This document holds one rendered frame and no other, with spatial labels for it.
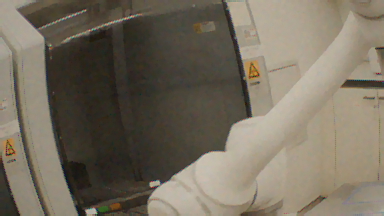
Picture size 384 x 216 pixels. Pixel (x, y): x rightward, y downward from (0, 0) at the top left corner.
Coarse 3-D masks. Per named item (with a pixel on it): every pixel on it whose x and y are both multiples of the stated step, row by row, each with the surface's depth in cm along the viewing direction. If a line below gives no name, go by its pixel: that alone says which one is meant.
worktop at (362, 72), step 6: (360, 66) 398; (366, 66) 393; (354, 72) 373; (360, 72) 369; (366, 72) 365; (372, 72) 360; (348, 78) 368; (354, 78) 363; (360, 78) 358; (366, 78) 353; (372, 78) 348; (378, 78) 342
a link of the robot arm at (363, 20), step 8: (344, 0) 72; (352, 0) 69; (360, 0) 67; (368, 0) 66; (376, 0) 65; (352, 8) 71; (360, 8) 68; (368, 8) 67; (376, 8) 67; (360, 16) 72; (368, 16) 69; (376, 16) 69; (360, 24) 74; (368, 24) 72; (376, 24) 70; (368, 32) 73; (376, 32) 71; (368, 40) 75; (376, 40) 72; (376, 48) 75
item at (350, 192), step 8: (344, 184) 188; (352, 184) 184; (360, 184) 180; (368, 184) 176; (376, 184) 172; (336, 192) 183; (344, 192) 179; (352, 192) 175; (360, 192) 171; (368, 192) 167; (376, 192) 164; (328, 200) 178; (336, 200) 175; (344, 200) 171; (352, 200) 167; (360, 200) 163; (368, 200) 160; (376, 200) 156; (320, 208) 173; (328, 208) 170; (336, 208) 166; (344, 208) 163; (352, 208) 159; (360, 208) 156; (368, 208) 152; (376, 208) 149
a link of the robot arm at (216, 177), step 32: (352, 32) 95; (320, 64) 99; (352, 64) 98; (288, 96) 100; (320, 96) 98; (256, 128) 100; (288, 128) 98; (224, 160) 102; (256, 160) 100; (160, 192) 103; (192, 192) 103; (224, 192) 102
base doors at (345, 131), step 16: (336, 96) 384; (352, 96) 370; (368, 96) 357; (320, 112) 399; (336, 112) 387; (352, 112) 373; (368, 112) 359; (336, 128) 389; (352, 128) 376; (368, 128) 362; (336, 144) 391; (352, 144) 378; (368, 144) 364; (336, 160) 393; (352, 160) 379; (368, 160) 365; (336, 176) 394; (352, 176) 380; (368, 176) 366
